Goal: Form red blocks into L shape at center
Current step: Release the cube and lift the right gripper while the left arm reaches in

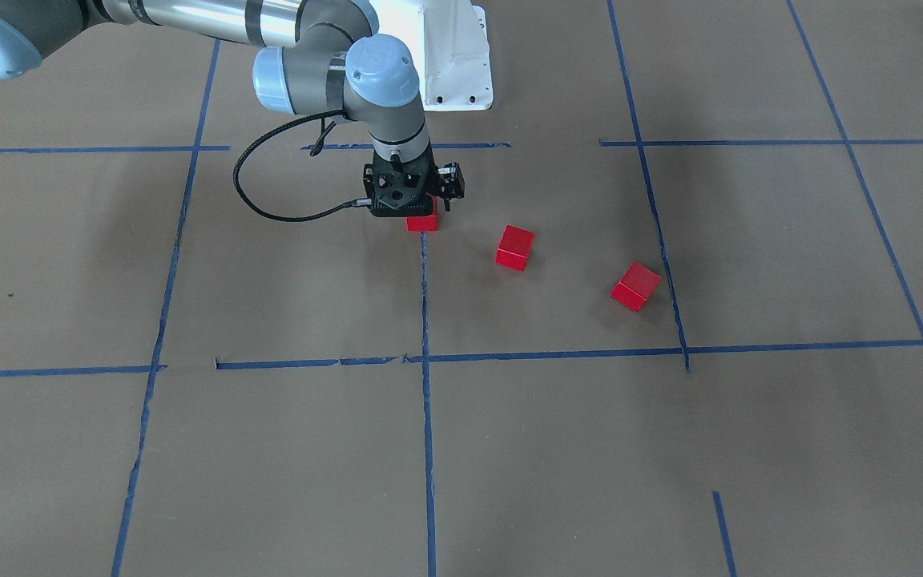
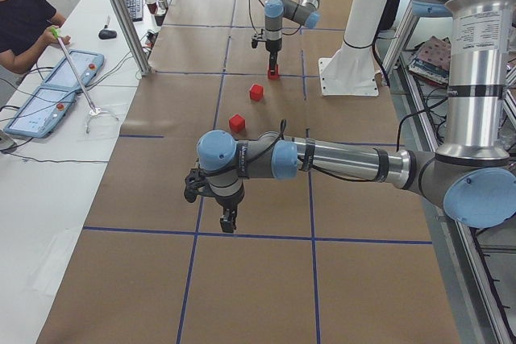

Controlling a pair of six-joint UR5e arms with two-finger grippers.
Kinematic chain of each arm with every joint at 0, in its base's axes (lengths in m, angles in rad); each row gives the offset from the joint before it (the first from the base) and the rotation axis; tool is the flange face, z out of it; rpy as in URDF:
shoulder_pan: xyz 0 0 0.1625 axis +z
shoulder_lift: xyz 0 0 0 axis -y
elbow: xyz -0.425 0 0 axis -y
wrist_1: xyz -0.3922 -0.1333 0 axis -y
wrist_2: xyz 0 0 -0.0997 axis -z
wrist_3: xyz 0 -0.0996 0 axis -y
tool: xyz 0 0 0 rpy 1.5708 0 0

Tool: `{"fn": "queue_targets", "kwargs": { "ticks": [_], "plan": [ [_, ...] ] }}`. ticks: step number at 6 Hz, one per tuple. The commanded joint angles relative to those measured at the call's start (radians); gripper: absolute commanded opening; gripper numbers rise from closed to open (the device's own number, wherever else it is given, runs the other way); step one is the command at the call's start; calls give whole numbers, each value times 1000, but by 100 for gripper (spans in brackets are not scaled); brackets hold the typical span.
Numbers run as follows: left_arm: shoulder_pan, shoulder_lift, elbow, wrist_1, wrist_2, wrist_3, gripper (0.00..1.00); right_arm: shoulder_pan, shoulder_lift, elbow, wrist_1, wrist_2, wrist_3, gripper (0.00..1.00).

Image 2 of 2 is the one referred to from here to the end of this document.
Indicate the aluminium frame post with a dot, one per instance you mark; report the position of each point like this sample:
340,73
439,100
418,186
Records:
131,37

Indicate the teach pendant far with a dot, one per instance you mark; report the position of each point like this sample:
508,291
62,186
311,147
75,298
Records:
62,76

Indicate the white central pedestal column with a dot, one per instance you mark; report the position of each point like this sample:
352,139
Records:
350,71

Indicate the person in black shirt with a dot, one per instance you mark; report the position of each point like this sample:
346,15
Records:
26,32

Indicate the reacher grabber stick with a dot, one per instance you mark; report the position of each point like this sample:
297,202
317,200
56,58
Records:
94,111

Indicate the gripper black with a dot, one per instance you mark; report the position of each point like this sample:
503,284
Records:
229,202
272,47

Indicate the black keyboard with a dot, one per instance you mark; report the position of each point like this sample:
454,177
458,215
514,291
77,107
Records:
135,9

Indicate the metal cup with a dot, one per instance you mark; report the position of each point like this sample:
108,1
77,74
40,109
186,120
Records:
162,5

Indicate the teach pendant near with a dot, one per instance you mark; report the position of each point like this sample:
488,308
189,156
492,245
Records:
41,113

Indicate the black computer mouse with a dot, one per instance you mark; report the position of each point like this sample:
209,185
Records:
106,34

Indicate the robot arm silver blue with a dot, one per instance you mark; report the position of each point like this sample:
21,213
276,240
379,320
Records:
305,14
467,176

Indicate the red block picked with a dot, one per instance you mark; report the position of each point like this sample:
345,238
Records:
273,72

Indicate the teach pendant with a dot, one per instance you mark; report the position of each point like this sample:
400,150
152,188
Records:
62,76
41,113

